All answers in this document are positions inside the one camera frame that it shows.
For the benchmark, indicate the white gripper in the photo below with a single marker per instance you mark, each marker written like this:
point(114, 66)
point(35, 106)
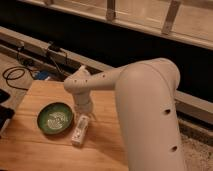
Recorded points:
point(83, 104)

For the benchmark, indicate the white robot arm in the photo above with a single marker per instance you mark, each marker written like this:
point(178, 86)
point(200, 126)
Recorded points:
point(145, 104)

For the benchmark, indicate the white plastic bottle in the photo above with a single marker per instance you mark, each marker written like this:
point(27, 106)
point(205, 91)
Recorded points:
point(80, 130)

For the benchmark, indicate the green ceramic bowl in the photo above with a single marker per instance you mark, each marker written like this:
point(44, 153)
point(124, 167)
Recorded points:
point(55, 118)

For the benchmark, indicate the blue object on floor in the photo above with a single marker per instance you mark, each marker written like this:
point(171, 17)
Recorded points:
point(41, 75)

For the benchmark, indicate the black device at left edge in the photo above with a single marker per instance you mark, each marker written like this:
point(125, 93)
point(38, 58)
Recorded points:
point(6, 114)

